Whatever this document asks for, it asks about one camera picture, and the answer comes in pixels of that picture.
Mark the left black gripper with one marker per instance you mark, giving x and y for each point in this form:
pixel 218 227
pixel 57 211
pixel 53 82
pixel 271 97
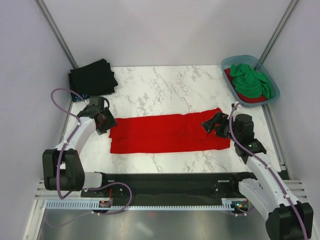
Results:
pixel 111 123

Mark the aluminium frame post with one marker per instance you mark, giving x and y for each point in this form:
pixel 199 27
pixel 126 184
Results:
pixel 278 30
pixel 56 32

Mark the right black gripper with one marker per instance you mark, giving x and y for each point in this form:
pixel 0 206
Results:
pixel 218 118

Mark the blue plastic basin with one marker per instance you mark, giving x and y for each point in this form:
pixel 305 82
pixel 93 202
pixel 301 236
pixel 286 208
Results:
pixel 254 63

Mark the left aluminium frame post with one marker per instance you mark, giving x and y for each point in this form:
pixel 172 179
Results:
pixel 56 32

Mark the folded black t shirt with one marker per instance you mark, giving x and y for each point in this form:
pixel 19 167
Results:
pixel 95 79

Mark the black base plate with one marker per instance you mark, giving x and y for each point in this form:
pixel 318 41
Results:
pixel 170 189

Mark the green t shirt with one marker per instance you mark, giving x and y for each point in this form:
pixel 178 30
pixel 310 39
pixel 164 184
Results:
pixel 249 82

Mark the right aluminium frame post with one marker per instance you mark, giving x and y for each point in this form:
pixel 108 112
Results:
pixel 278 30

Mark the red t shirt in basin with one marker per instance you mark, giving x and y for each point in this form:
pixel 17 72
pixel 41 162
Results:
pixel 246 99

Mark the red t shirt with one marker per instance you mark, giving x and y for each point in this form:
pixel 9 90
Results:
pixel 171 133
pixel 246 99

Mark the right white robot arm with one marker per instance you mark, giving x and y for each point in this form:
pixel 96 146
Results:
pixel 285 216

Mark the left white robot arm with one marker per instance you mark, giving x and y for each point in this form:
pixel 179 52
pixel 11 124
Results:
pixel 62 166

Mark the white slotted cable duct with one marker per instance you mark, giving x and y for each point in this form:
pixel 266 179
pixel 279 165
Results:
pixel 227 204

